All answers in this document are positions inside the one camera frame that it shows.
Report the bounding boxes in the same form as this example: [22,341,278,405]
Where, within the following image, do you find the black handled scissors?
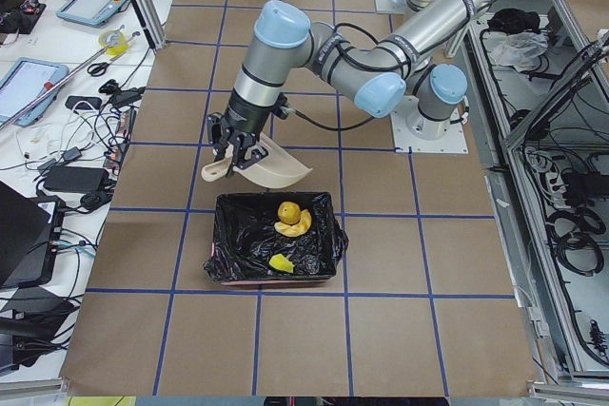
[87,62,110,77]

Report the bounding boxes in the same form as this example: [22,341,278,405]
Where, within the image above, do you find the black lined trash bin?
[204,192,348,285]

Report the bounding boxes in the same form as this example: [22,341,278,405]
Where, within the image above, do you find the yellow tape roll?
[98,29,129,57]

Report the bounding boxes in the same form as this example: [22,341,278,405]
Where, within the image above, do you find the white crumpled cloth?
[489,32,548,71]

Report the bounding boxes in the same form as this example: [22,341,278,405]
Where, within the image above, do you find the yellow sponge block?
[268,254,295,274]

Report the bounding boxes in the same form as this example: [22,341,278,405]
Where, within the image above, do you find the blue teach pendant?
[1,57,69,124]
[56,0,128,27]

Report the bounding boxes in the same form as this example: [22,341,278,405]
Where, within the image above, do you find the lower blue teach pendant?
[1,57,69,124]

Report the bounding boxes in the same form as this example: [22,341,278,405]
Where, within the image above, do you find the black laptop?
[1,184,66,289]

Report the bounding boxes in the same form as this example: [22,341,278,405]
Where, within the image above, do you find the black power adapter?
[43,166,109,193]

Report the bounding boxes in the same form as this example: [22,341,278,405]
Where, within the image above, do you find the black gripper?
[206,91,281,177]

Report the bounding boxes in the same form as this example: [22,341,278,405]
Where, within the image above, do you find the upper blue teach pendant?
[56,0,128,27]

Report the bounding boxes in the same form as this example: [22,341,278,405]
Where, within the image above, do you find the yellow lemon toy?
[277,201,302,225]

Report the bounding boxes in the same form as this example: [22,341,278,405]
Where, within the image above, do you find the beige plastic dustpan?
[201,133,312,189]

